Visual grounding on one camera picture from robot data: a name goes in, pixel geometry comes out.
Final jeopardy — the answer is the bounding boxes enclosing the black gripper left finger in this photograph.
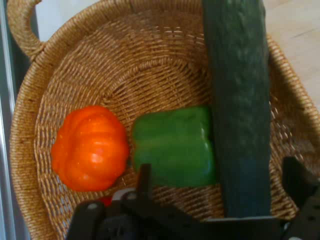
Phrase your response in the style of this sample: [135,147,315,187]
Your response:
[67,163,201,240]

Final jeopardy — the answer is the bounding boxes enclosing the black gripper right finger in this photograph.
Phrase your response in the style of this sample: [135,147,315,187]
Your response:
[282,156,320,240]

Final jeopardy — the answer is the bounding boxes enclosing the green toy bell pepper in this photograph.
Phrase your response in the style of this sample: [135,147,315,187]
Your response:
[131,106,217,188]

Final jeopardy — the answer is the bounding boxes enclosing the orange ribbed toy tomato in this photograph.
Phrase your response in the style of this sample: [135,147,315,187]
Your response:
[51,104,130,193]

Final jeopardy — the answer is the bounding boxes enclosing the round woven wicker basket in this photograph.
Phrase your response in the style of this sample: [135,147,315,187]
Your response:
[6,0,320,240]

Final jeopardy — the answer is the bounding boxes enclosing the long dark green cucumber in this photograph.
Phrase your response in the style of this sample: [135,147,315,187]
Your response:
[201,0,273,219]

